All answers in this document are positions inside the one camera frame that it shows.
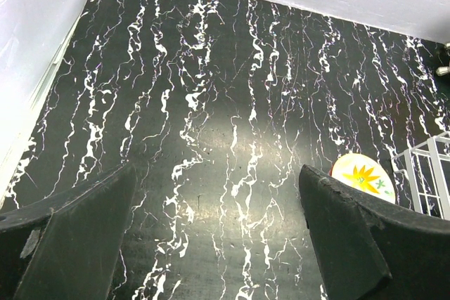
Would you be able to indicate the white wire dish rack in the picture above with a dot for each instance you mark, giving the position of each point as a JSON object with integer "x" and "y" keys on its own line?
{"x": 424, "y": 170}

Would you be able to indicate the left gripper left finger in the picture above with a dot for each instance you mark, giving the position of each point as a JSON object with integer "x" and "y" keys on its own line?
{"x": 66, "y": 246}

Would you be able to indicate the orange flower bowl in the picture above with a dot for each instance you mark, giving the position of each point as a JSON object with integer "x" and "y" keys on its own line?
{"x": 365, "y": 174}

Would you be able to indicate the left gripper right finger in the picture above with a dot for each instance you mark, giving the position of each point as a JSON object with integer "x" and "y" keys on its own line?
{"x": 368, "y": 248}

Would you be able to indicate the round drawer cabinet pastel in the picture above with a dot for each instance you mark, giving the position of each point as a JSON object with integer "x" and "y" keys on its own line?
{"x": 443, "y": 55}

